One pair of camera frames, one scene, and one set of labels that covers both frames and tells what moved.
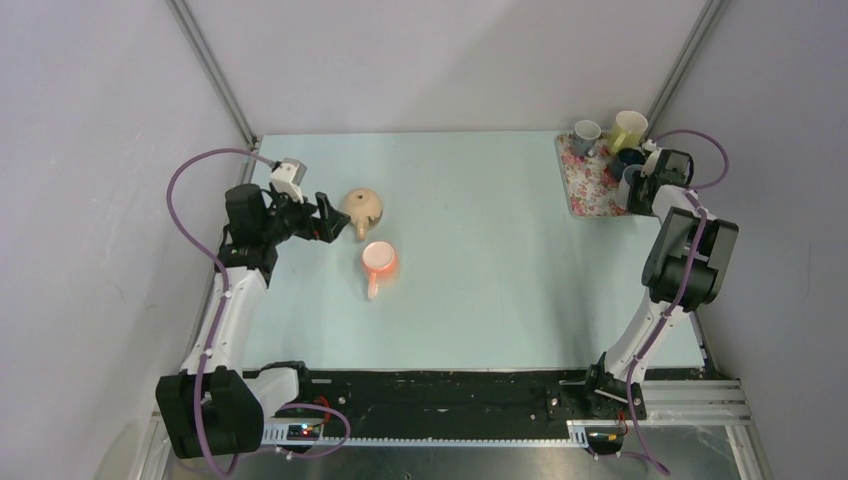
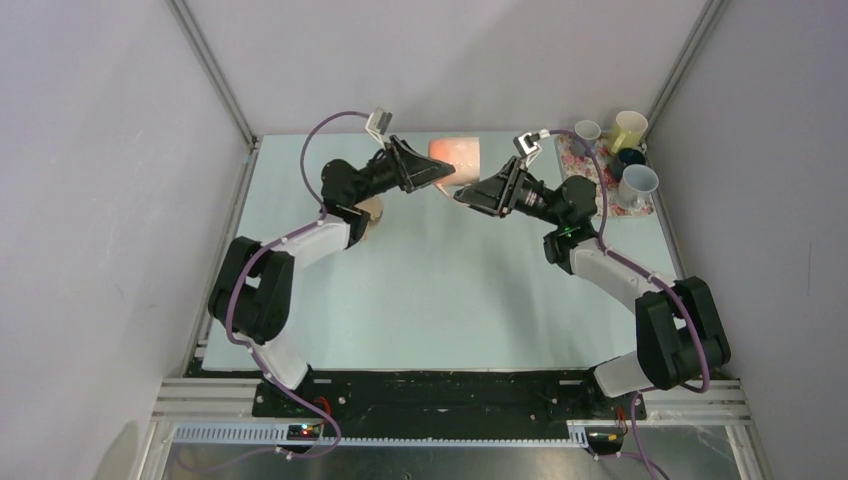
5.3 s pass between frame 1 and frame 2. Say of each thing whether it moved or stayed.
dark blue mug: stayed
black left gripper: moved
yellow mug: stayed
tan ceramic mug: stayed
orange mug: moved
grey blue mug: stayed
